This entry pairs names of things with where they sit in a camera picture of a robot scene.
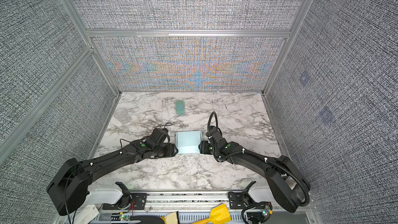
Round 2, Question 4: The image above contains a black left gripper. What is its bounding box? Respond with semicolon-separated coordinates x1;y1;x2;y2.
154;142;180;158

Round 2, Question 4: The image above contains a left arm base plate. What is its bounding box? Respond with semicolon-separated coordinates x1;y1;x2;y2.
102;193;148;211

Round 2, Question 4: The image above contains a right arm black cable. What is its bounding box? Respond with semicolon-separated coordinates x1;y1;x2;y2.
207;111;311;206

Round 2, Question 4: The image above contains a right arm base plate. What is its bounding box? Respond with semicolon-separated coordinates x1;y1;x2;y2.
228;191;257;210

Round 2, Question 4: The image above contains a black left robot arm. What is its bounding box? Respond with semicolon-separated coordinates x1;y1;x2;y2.
47;128;178;216

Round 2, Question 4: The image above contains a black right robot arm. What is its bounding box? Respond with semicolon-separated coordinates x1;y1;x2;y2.
202;125;311;213

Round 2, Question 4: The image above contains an aluminium front rail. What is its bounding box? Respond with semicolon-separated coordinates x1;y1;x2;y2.
55;189;315;213

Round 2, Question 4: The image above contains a light blue paper box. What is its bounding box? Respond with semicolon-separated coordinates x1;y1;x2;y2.
176;131;202;154

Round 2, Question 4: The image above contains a clear plastic cup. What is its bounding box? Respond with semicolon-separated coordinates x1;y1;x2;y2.
114;108;131;125

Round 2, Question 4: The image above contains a white cloth strip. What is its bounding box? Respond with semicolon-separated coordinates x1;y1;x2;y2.
72;204;99;224

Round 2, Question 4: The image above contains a yellow plastic scoop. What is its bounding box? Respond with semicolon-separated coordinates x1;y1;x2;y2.
193;204;232;224

